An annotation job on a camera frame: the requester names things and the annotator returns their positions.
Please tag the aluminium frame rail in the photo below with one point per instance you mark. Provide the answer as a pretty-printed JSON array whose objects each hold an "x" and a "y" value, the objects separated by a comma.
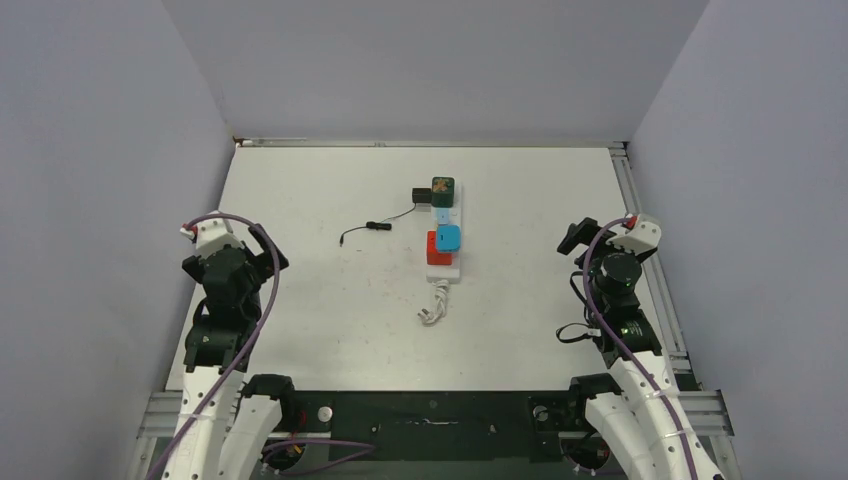
[{"x": 671, "y": 332}]

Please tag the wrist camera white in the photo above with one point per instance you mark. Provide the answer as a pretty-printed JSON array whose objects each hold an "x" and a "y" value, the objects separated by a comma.
[
  {"x": 211, "y": 235},
  {"x": 641, "y": 235}
]

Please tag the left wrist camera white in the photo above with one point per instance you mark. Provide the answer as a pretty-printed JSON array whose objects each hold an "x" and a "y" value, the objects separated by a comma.
[{"x": 211, "y": 235}]

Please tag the white power strip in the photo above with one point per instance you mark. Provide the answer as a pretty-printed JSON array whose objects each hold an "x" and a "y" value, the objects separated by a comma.
[{"x": 441, "y": 216}]

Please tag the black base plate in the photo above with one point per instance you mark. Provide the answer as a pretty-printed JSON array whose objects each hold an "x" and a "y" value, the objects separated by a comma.
[{"x": 540, "y": 426}]

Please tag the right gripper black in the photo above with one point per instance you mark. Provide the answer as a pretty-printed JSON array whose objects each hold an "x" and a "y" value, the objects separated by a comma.
[{"x": 580, "y": 234}]

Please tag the blue plug adapter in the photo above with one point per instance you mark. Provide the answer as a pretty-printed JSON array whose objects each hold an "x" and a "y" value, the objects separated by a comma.
[{"x": 448, "y": 238}]

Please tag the red cube socket adapter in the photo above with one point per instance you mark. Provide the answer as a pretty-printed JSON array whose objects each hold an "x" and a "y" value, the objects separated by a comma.
[{"x": 433, "y": 256}]

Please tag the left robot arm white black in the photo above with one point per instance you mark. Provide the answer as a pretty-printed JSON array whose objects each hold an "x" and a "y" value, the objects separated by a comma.
[{"x": 225, "y": 419}]

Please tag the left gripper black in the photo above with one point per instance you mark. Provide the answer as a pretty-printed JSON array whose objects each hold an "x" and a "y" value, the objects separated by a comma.
[{"x": 264, "y": 261}]

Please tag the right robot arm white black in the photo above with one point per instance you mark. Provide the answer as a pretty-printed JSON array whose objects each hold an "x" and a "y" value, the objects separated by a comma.
[{"x": 633, "y": 407}]

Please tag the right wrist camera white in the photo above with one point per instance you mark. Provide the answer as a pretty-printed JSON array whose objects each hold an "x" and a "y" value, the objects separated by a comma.
[{"x": 641, "y": 235}]

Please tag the green cube adapter dragon print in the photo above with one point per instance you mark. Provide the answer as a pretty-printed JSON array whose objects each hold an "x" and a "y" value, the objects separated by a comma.
[{"x": 442, "y": 192}]

